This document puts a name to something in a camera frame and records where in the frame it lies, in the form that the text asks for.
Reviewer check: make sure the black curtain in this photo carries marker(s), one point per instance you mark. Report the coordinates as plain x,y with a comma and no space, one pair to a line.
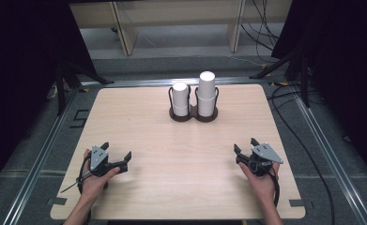
21,78
347,78

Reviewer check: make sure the person's left hand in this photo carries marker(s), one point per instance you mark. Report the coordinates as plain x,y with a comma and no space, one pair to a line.
92,186

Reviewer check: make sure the short stack of white cups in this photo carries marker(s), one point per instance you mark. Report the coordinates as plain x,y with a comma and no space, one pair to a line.
180,98

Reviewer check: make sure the dark brown double cup holder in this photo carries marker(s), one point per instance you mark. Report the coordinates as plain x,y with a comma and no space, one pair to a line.
193,117

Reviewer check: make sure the person's right hand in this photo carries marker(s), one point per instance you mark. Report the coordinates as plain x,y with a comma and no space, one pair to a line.
264,187

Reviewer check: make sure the tall stack of white cups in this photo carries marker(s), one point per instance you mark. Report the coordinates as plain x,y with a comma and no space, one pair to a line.
206,93

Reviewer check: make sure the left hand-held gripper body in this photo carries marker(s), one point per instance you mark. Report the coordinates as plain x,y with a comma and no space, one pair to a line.
98,159

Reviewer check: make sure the black tripod stand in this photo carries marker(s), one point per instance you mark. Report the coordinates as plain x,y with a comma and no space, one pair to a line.
303,75
60,87

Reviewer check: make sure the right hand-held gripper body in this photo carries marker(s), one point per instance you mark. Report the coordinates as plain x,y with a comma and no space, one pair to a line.
264,154

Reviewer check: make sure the metal floor rail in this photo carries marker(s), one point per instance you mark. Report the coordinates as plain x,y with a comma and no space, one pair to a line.
40,156
331,156
140,82

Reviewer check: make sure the pale wooden bench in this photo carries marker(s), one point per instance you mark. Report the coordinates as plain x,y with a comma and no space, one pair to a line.
178,12

